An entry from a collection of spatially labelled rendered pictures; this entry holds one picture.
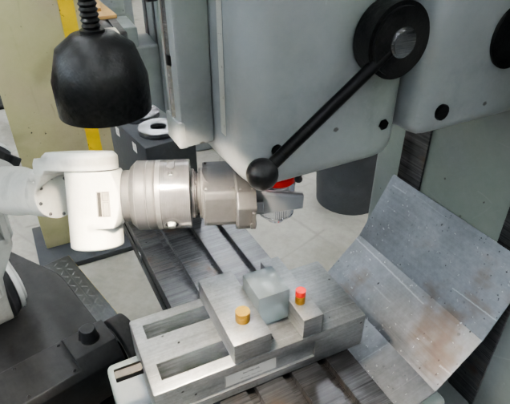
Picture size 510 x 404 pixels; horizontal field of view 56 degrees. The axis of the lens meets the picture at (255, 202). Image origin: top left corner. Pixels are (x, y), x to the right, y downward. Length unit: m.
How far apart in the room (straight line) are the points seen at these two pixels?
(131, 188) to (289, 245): 1.99
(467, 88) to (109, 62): 0.38
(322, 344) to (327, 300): 0.07
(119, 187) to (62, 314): 0.92
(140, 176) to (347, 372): 0.46
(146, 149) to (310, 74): 0.64
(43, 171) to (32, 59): 1.62
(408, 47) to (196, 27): 0.20
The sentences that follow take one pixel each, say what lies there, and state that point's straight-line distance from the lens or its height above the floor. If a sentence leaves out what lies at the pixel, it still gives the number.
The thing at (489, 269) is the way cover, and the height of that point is 1.05.
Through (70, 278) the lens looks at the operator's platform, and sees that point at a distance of 1.86.
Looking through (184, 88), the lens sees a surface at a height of 1.41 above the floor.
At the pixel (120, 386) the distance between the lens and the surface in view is 0.92.
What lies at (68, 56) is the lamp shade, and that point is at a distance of 0.37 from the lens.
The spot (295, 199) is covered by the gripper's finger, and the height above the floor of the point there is 1.25.
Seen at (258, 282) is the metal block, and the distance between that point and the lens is 0.75.
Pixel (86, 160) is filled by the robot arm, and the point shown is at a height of 1.30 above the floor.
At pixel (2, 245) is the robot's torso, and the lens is 1.18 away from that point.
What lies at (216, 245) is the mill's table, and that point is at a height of 0.93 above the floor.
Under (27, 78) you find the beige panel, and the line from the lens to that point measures 2.28.
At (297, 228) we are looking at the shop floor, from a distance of 2.65.
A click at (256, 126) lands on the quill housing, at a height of 1.39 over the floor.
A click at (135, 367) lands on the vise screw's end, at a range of 0.77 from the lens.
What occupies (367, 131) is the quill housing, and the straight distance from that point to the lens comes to 0.53.
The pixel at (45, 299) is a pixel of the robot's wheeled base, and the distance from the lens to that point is 1.55.
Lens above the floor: 1.57
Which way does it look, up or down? 33 degrees down
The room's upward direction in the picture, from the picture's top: straight up
